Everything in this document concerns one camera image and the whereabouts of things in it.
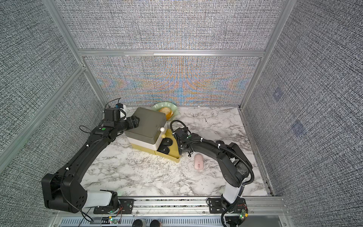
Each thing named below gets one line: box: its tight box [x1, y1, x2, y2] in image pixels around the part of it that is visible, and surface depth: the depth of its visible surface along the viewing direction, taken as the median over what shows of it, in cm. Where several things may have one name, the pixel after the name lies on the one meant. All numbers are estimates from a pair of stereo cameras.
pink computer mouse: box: [193, 153, 204, 170], surface depth 88 cm
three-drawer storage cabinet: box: [124, 106, 168, 152], surface depth 86 cm
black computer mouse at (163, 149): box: [156, 144, 170, 155], surface depth 92 cm
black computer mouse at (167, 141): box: [161, 137, 173, 147], surface depth 97 cm
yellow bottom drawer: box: [146, 128, 181, 163], surface depth 94 cm
